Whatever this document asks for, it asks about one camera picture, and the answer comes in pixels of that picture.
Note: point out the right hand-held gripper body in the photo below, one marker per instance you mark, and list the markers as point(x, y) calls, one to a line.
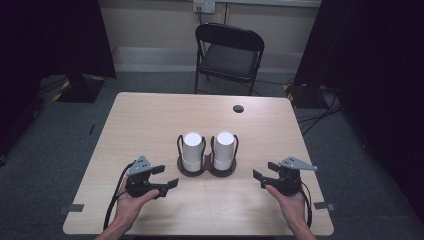
point(289, 180)

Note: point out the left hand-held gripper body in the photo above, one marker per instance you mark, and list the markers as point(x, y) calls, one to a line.
point(140, 166)

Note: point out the white cup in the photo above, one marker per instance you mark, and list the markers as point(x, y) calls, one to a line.
point(192, 151)
point(224, 151)

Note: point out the dark double cup holder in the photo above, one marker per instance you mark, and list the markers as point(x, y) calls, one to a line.
point(208, 168)

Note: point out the person's right hand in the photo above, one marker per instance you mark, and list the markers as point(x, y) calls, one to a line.
point(293, 208)

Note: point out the person's left hand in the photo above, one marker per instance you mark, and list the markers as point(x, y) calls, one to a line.
point(128, 206)

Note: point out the grey tape strip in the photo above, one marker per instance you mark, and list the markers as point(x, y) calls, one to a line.
point(324, 206)
point(71, 208)

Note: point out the small black floor object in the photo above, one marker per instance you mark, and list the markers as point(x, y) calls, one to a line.
point(92, 129)

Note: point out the black stand base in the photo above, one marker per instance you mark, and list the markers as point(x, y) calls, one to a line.
point(80, 88)
point(301, 95)

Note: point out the black folding chair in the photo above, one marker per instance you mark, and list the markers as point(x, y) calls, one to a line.
point(230, 60)

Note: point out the black curtain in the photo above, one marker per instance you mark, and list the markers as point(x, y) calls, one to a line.
point(373, 66)
point(50, 43)

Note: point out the white wall socket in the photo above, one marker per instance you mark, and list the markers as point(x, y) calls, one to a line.
point(204, 6)

